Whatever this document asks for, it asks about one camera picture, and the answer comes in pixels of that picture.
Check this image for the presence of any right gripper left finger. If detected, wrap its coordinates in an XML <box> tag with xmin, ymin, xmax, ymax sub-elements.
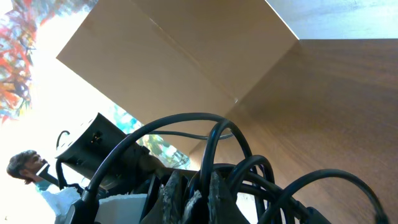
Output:
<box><xmin>139</xmin><ymin>170</ymin><xmax>187</xmax><ymax>224</ymax></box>

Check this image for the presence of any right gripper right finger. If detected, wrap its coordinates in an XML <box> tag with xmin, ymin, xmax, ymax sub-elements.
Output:
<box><xmin>208</xmin><ymin>171</ymin><xmax>249</xmax><ymax>224</ymax></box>

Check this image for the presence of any black USB cable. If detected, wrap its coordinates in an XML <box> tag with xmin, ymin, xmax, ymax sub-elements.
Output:
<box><xmin>63</xmin><ymin>112</ymin><xmax>389</xmax><ymax>224</ymax></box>

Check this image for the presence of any person with dark hair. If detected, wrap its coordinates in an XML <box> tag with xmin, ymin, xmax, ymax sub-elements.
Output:
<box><xmin>6</xmin><ymin>149</ymin><xmax>82</xmax><ymax>218</ymax></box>

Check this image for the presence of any brown cardboard box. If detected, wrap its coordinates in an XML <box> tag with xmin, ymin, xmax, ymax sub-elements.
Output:
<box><xmin>55</xmin><ymin>0</ymin><xmax>300</xmax><ymax>156</ymax></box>

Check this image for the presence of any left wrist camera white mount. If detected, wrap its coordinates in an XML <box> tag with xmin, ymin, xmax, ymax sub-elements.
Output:
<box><xmin>95</xmin><ymin>194</ymin><xmax>147</xmax><ymax>224</ymax></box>

